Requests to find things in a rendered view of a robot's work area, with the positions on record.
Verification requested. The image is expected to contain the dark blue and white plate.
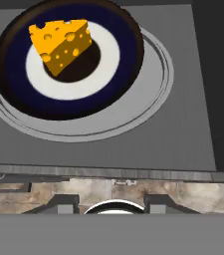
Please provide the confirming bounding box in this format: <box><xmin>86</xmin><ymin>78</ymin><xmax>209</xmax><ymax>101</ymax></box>
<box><xmin>0</xmin><ymin>0</ymin><xmax>145</xmax><ymax>122</ymax></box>

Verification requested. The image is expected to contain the yellow cheese wedge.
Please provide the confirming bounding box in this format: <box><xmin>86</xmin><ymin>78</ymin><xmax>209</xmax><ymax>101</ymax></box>
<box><xmin>28</xmin><ymin>19</ymin><xmax>94</xmax><ymax>78</ymax></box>

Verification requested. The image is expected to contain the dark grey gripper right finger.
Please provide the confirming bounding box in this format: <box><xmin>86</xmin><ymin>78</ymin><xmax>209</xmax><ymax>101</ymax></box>
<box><xmin>143</xmin><ymin>193</ymin><xmax>202</xmax><ymax>215</ymax></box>

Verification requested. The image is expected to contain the white plate with black rim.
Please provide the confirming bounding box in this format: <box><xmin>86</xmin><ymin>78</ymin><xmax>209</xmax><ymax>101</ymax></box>
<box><xmin>83</xmin><ymin>198</ymin><xmax>146</xmax><ymax>215</ymax></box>

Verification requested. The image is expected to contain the grey microwave oven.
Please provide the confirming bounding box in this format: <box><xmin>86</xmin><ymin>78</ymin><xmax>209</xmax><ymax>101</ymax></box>
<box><xmin>0</xmin><ymin>0</ymin><xmax>224</xmax><ymax>184</ymax></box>

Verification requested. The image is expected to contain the grey microwave turntable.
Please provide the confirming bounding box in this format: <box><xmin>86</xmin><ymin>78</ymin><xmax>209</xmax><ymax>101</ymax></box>
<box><xmin>0</xmin><ymin>27</ymin><xmax>175</xmax><ymax>143</ymax></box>

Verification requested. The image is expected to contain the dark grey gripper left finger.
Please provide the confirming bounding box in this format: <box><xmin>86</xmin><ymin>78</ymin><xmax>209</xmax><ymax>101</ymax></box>
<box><xmin>21</xmin><ymin>193</ymin><xmax>81</xmax><ymax>215</ymax></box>

